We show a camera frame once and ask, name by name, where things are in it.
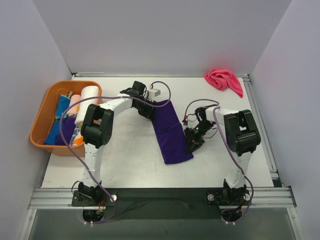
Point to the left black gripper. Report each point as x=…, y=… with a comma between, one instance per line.
x=149, y=113

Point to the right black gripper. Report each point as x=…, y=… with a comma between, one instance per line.
x=191, y=139

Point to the purple towel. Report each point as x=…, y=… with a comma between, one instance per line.
x=170, y=134

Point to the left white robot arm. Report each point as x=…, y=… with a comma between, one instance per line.
x=97, y=129

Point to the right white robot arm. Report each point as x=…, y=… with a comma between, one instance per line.
x=240, y=136

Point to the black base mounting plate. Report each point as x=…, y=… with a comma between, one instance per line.
x=165, y=204

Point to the peach rolled towel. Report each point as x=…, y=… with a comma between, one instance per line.
x=72, y=112

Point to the patterned orange white towel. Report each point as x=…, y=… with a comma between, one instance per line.
x=76, y=138

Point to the pink crumpled towel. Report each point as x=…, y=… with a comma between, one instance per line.
x=223, y=79

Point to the blue rolled towel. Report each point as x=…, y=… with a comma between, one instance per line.
x=62, y=105

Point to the orange plastic basket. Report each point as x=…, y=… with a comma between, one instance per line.
x=46, y=115

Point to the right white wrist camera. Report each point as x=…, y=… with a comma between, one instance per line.
x=191, y=122

